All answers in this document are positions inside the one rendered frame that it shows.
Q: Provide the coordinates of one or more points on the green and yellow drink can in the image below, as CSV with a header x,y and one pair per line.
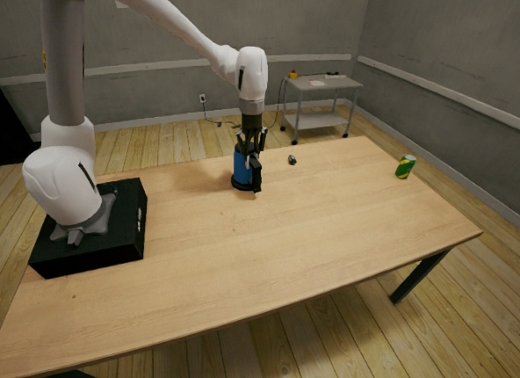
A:
x,y
405,166

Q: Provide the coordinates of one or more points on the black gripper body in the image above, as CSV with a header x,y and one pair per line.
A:
x,y
251,123

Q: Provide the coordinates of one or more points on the black round disc with center stud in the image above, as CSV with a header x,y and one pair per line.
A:
x,y
240,187

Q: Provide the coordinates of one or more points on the blue kettle with black handle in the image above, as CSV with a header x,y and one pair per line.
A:
x,y
244,176

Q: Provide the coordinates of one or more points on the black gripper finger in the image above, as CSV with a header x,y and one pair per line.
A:
x,y
245,151
259,146

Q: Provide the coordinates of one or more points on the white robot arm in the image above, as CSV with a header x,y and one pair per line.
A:
x,y
64,186

